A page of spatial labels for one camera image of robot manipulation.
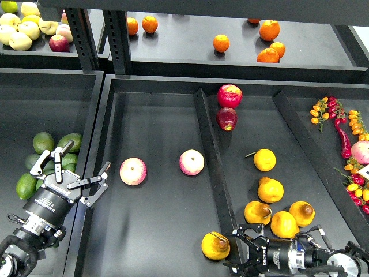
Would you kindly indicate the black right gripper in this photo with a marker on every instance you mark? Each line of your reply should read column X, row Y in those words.
column 274, row 254

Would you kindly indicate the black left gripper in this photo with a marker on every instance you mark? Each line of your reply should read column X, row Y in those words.
column 61, row 190

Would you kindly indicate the yellow pear with stem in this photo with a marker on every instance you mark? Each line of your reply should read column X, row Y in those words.
column 215, row 246

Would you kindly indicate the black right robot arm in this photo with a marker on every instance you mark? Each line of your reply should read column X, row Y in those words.
column 309, row 253

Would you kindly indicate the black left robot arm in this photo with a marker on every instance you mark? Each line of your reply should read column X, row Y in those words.
column 21, row 250

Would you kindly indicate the green avocado lower middle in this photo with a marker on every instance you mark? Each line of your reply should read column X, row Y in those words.
column 40, row 181

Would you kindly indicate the green avocado middle right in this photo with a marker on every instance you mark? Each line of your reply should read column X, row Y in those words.
column 69, row 162

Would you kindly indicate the bright green avocado bottom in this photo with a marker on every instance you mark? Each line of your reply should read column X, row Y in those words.
column 26, row 186

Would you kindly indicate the yellow pear lower left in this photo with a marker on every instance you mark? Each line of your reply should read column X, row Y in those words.
column 257, row 212

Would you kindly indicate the yellow pear lower centre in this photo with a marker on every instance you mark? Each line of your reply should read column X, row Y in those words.
column 284, row 225

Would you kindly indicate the dark avocado middle left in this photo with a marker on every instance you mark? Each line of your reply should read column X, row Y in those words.
column 31, row 160

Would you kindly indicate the green avocado top left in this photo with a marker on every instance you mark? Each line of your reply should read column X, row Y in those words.
column 43, row 141

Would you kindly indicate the green avocado top right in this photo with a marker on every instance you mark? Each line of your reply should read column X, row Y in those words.
column 75, row 137

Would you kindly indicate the yellow pear middle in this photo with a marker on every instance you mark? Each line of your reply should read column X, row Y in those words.
column 270, row 190

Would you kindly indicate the yellow pear lower right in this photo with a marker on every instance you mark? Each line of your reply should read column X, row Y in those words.
column 303, row 212

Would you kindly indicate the yellow pear top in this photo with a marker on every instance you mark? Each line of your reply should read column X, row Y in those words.
column 264, row 159

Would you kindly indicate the pink apple left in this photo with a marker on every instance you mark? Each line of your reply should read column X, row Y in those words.
column 133, row 171

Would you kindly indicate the pink apple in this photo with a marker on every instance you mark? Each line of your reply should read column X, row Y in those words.
column 133, row 171
column 191, row 162

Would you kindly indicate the black left tray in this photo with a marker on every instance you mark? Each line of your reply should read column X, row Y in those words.
column 58, row 102

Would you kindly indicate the black tray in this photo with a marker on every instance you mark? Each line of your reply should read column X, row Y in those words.
column 58, row 102
column 155, row 228

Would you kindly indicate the pink apple centre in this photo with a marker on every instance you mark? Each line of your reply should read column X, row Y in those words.
column 191, row 162

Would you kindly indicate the black centre tray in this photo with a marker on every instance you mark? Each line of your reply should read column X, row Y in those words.
column 155, row 228

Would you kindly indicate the mixed cherry tomatoes lower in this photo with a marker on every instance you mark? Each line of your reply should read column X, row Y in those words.
column 355, row 184

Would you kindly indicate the dark red apple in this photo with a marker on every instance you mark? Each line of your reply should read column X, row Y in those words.
column 227, row 118

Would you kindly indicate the white label card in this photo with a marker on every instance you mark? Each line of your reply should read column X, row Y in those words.
column 364, row 172

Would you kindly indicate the red chili pepper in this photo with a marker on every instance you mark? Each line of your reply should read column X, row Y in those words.
column 345, row 142

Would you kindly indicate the red apple on shelf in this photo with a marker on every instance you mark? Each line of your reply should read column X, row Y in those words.
column 59, row 43

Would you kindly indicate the pink apple right edge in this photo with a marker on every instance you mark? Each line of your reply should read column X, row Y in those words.
column 359, row 151

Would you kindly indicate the pale yellow apple front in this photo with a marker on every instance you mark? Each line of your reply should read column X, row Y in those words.
column 20, row 42

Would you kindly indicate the orange cherry tomato bunch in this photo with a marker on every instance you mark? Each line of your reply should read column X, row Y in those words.
column 319, row 113

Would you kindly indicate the bright red apple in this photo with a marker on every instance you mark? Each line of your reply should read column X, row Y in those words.
column 230, row 96

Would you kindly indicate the red cherry tomato bunch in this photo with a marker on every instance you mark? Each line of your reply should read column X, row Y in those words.
column 336, row 111

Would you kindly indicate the orange tomato bunch right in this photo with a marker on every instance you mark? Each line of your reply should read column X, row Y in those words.
column 357, row 125

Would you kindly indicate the orange upper left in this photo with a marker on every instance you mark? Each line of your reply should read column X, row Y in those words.
column 150, row 24

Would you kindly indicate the lime green fruit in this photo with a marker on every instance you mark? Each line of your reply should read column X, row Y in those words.
column 9, row 6

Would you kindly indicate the orange front right shelf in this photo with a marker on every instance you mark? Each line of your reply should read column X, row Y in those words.
column 268, row 55

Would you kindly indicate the black shelf post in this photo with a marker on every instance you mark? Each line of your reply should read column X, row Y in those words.
column 118, row 38

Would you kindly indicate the orange behind post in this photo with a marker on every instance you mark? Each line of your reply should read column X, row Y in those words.
column 132, row 26

